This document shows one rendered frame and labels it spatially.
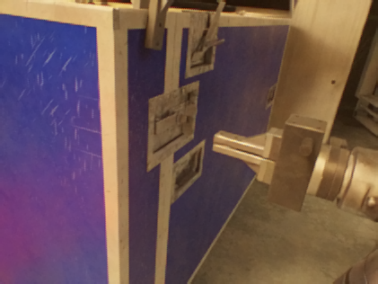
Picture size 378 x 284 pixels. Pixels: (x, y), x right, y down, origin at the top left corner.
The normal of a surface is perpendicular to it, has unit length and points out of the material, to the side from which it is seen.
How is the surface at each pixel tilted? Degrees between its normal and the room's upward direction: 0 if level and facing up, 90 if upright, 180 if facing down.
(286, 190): 90
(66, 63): 90
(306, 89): 90
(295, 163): 90
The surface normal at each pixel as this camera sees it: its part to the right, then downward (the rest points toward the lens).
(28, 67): -0.47, 0.34
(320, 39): -0.10, 0.41
